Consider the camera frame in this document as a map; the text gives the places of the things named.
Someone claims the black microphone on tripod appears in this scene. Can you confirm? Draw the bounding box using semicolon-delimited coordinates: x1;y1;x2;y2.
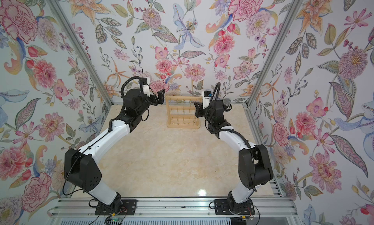
222;98;232;112

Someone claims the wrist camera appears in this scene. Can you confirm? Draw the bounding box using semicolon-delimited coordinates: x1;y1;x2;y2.
139;77;151;97
202;90;212;109

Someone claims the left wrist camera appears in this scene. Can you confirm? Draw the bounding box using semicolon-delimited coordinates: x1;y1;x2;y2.
139;77;151;97

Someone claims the wooden jewelry display stand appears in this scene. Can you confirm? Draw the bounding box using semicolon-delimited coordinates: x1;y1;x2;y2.
165;96;202;129

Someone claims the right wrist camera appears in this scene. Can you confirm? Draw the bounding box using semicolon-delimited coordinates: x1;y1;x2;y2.
202;90;212;109

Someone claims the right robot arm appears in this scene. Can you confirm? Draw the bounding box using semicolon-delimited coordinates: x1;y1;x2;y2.
194;100;274;214

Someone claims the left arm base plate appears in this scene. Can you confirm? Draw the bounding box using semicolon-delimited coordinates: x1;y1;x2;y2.
94;199;138;216

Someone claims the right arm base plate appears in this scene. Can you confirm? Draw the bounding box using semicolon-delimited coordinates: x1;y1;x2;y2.
213;198;256;216

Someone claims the aluminium mounting rail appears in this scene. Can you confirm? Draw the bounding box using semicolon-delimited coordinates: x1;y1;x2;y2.
47;197;298;218

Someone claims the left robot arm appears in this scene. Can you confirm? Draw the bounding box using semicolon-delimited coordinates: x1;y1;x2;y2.
64;89;165;213

